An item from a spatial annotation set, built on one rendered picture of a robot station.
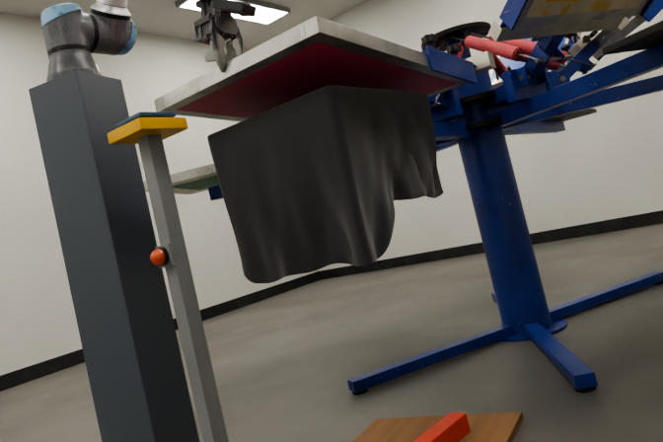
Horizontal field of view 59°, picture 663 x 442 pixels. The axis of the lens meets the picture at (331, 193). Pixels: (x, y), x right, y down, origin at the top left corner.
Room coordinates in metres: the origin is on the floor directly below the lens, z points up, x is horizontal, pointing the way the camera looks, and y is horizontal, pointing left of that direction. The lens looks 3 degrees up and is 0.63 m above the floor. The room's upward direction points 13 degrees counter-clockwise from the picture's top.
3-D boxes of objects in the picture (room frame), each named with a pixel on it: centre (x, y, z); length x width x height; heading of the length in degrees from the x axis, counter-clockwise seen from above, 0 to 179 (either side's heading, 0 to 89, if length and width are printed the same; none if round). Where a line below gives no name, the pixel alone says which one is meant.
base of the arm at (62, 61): (1.69, 0.65, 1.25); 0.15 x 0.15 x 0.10
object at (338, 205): (1.49, 0.12, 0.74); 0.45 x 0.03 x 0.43; 53
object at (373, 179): (1.56, -0.19, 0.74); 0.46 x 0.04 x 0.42; 143
